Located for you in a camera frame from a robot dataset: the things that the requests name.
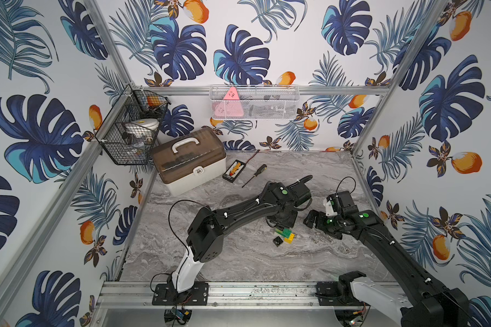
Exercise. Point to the black square brick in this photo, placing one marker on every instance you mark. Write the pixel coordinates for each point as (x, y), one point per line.
(278, 241)

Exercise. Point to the yellow square brick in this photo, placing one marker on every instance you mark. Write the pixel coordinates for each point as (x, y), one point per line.
(289, 239)

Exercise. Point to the pink triangle card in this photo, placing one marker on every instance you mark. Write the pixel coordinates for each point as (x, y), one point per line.
(229, 107)

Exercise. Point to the white storage box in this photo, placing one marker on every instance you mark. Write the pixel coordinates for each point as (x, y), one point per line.
(190, 161)

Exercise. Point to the black bit holder case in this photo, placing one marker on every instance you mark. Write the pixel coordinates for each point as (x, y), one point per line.
(234, 171)

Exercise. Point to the black wire basket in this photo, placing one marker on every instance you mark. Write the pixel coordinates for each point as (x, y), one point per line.
(133, 104)

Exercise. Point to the white round object in basket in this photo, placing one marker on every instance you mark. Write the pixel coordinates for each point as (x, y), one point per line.
(141, 128)

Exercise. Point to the black yellow screwdriver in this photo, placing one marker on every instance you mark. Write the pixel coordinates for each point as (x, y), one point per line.
(259, 171)

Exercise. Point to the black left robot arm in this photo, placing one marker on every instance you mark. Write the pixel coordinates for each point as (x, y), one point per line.
(277, 202)

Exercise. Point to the dark green long brick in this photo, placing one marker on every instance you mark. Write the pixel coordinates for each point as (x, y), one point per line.
(285, 233)

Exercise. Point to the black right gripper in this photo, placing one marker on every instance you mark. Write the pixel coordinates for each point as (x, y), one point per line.
(318, 224)

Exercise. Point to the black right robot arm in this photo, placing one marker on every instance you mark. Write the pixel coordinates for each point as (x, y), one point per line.
(423, 301)

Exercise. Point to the clear mesh wall shelf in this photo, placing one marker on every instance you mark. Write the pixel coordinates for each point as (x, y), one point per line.
(261, 102)

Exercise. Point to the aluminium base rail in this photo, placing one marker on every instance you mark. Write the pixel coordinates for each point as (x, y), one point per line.
(229, 304)

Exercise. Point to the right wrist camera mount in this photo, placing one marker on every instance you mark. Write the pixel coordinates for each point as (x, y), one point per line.
(339, 204)

